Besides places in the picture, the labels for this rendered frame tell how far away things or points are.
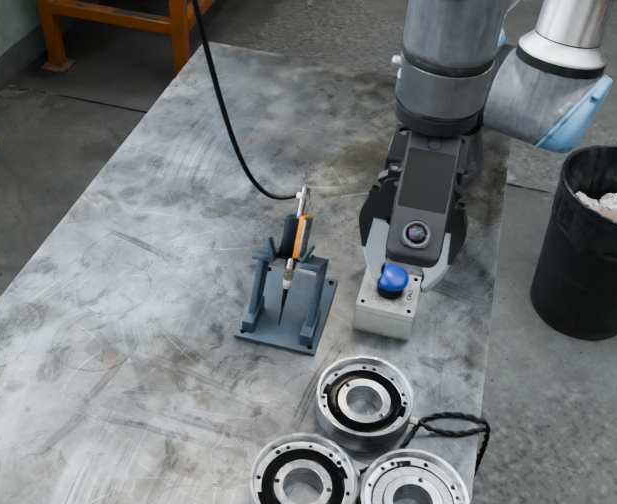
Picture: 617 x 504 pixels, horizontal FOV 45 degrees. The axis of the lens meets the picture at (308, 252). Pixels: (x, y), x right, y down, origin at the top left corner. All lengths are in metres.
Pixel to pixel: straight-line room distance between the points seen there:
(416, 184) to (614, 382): 1.50
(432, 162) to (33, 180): 2.00
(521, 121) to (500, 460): 0.98
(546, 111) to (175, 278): 0.53
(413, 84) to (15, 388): 0.55
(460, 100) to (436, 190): 0.07
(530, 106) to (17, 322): 0.70
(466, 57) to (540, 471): 1.37
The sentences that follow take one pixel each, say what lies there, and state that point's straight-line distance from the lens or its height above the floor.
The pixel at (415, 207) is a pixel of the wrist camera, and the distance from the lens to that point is 0.61.
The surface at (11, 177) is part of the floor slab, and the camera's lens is 2.55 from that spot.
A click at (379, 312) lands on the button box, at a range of 0.89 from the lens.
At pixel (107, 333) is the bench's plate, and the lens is 0.93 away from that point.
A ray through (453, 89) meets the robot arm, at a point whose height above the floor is 1.20.
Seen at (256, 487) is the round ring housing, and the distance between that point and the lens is 0.76.
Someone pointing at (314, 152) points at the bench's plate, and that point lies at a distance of 1.19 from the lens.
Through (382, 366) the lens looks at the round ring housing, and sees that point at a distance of 0.85.
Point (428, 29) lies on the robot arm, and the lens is 0.58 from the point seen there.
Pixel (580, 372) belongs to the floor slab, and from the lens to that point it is 2.05.
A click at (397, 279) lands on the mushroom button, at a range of 0.88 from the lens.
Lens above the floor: 1.49
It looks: 43 degrees down
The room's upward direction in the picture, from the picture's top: 4 degrees clockwise
